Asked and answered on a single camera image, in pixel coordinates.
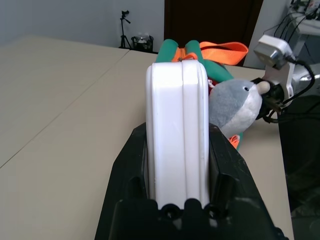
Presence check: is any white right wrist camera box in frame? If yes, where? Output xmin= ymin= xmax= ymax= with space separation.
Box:
xmin=253 ymin=34 xmax=298 ymax=98

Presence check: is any teal and orange backpack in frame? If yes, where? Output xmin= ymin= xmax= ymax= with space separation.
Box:
xmin=156 ymin=39 xmax=249 ymax=151

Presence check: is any black camera tripod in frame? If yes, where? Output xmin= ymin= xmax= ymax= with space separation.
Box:
xmin=118 ymin=9 xmax=132 ymax=50

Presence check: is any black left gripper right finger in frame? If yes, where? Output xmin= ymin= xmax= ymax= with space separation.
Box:
xmin=207 ymin=124 xmax=293 ymax=240

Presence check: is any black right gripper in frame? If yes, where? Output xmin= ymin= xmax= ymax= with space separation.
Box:
xmin=251 ymin=77 xmax=288 ymax=123

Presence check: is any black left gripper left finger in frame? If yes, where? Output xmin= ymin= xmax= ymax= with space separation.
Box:
xmin=94 ymin=121 xmax=151 ymax=240

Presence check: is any grey white plush toy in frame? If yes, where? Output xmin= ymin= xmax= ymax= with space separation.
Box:
xmin=207 ymin=78 xmax=271 ymax=138

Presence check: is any dark brown door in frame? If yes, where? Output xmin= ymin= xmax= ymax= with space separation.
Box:
xmin=163 ymin=0 xmax=265 ymax=67

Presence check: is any white Unitree pencil case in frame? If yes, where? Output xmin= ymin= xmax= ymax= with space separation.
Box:
xmin=145 ymin=59 xmax=210 ymax=208

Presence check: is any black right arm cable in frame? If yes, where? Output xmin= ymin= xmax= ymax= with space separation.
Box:
xmin=264 ymin=56 xmax=316 ymax=124

